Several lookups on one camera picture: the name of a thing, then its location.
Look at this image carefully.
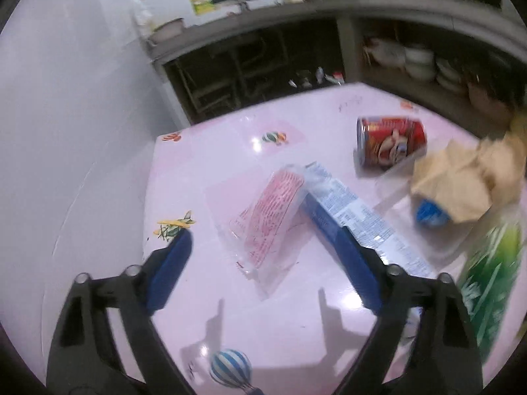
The stack of white bowls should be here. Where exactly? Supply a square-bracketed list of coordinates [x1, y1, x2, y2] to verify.
[403, 45, 437, 82]

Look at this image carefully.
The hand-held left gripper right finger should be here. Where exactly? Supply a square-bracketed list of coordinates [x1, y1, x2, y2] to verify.
[338, 226, 483, 395]

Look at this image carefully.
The stack of plates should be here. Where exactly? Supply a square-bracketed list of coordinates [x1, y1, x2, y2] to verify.
[434, 58, 468, 93]

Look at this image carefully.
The pale basin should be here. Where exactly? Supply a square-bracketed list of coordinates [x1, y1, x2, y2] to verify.
[148, 18, 184, 44]

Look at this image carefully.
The green label plastic bottle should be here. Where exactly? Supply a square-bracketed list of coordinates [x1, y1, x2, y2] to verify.
[457, 210, 527, 365]

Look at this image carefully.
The small blue wrapper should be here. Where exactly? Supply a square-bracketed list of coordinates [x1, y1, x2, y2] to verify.
[416, 198, 449, 227]

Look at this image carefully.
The white plastic bag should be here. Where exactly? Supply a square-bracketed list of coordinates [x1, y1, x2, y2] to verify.
[368, 37, 406, 66]

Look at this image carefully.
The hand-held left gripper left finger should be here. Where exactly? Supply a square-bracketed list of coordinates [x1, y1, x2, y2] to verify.
[46, 227, 194, 395]

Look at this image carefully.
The red drink can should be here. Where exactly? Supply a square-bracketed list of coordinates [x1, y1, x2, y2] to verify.
[356, 115, 428, 169]

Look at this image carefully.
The concrete kitchen counter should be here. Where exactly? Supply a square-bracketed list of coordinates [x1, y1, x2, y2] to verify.
[146, 0, 527, 141]

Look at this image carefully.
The clear plastic tray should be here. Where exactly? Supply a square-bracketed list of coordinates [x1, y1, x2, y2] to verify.
[373, 158, 495, 262]

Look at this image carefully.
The clear wrapper with red print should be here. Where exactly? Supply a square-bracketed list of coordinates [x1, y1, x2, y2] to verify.
[217, 164, 307, 299]

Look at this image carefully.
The pink basin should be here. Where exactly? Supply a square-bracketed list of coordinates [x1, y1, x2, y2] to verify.
[467, 78, 511, 120]

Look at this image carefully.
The blue and white carton box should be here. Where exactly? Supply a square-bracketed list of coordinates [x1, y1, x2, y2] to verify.
[302, 162, 438, 340]

